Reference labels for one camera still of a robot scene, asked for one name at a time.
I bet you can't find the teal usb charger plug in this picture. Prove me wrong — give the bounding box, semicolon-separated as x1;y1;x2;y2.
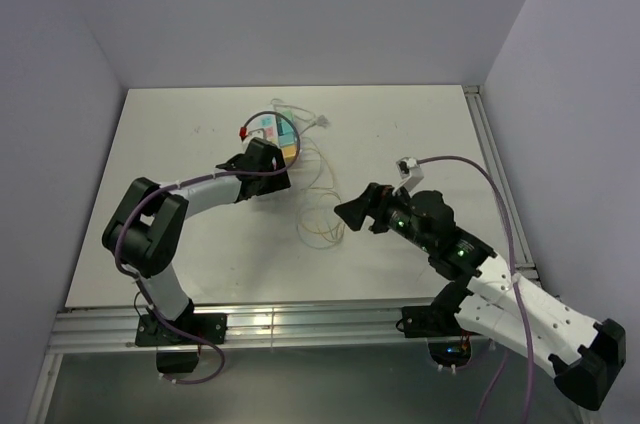
278;123;295;137

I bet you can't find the green usb charger plug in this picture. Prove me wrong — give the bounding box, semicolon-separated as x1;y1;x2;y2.
276;116;295;129

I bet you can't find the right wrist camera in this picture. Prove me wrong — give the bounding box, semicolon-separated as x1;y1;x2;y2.
393;157;424;195

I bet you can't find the yellow charging cable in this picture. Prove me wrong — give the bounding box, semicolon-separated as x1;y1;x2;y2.
297;138;349;245

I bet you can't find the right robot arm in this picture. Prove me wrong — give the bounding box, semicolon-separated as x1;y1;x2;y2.
334;183;626;411

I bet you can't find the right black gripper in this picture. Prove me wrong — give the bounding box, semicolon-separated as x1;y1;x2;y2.
334;181;435;252

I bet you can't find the aluminium front rail frame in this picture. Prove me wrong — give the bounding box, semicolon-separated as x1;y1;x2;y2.
46;299;431;355

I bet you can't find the yellow charger plug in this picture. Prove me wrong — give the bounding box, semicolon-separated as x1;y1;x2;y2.
281;145;300;164

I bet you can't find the aluminium right rail frame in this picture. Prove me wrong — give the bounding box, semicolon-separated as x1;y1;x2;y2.
462;86;542;287

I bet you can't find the light green charging cable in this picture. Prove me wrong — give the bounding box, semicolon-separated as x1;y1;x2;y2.
295;143;348;250

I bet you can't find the light blue charger plug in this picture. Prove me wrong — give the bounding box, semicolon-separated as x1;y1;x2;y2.
278;133;298;148

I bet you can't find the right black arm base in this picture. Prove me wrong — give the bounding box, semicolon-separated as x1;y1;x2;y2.
395;291;473;370

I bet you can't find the white power strip cord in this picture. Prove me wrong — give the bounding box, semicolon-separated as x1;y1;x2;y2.
269;97;333;135

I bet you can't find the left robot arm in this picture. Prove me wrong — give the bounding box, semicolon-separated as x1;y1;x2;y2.
102;137;291;343

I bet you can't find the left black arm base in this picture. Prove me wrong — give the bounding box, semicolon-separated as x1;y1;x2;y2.
134;313;228;385

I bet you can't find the aluminium rail frame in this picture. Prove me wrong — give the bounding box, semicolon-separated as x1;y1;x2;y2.
46;299;431;355
462;86;542;287

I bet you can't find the white multicolour power strip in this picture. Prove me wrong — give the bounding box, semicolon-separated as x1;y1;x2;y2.
248;101;300;164

